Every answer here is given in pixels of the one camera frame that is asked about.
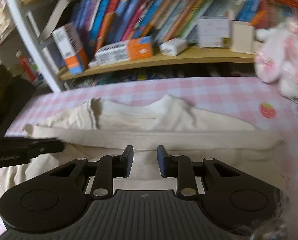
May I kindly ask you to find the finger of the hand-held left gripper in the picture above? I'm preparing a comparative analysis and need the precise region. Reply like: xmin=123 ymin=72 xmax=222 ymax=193
xmin=0 ymin=137 xmax=65 ymax=155

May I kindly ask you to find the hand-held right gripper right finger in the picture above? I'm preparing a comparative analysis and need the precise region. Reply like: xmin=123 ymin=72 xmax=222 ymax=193
xmin=157 ymin=145 xmax=240 ymax=200

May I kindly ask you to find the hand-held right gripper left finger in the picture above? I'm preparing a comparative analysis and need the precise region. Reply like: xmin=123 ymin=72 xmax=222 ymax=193
xmin=49 ymin=145 xmax=134 ymax=200

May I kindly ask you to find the cream t-shirt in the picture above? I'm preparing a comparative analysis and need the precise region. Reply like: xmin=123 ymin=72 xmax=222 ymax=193
xmin=0 ymin=94 xmax=287 ymax=198

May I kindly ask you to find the pink checked cartoon desk mat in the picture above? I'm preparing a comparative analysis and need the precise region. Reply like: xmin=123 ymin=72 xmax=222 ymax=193
xmin=0 ymin=76 xmax=298 ymax=240

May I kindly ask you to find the red bottle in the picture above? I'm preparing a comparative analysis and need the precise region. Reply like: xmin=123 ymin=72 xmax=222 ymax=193
xmin=16 ymin=51 xmax=37 ymax=82

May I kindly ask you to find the long white orange carton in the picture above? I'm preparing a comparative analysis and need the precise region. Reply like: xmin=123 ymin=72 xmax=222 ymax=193
xmin=94 ymin=35 xmax=154 ymax=67

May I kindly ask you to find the tall white orange carton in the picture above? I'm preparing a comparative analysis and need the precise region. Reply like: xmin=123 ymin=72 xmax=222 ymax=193
xmin=52 ymin=22 xmax=89 ymax=75

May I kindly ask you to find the white wooden bookshelf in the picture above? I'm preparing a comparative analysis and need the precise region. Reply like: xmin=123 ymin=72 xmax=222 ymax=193
xmin=0 ymin=0 xmax=298 ymax=93

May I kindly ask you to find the white charger block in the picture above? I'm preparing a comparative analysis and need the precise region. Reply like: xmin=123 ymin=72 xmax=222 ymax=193
xmin=159 ymin=38 xmax=189 ymax=56

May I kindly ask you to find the person's fuzzy pale sleeve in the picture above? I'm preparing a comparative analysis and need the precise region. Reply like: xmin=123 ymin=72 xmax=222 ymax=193
xmin=249 ymin=130 xmax=298 ymax=240

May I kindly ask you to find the white labelled box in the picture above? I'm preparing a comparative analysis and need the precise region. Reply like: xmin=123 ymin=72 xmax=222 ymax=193
xmin=197 ymin=16 xmax=231 ymax=48

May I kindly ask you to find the beige pen holder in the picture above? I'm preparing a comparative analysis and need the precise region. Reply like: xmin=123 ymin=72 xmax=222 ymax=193
xmin=230 ymin=20 xmax=255 ymax=53

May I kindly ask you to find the row of colourful books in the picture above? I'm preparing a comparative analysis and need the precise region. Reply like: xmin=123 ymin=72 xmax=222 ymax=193
xmin=41 ymin=0 xmax=298 ymax=53

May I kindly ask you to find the white pink bunny plush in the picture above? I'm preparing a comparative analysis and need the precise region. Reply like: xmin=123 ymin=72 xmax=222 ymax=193
xmin=254 ymin=15 xmax=298 ymax=100

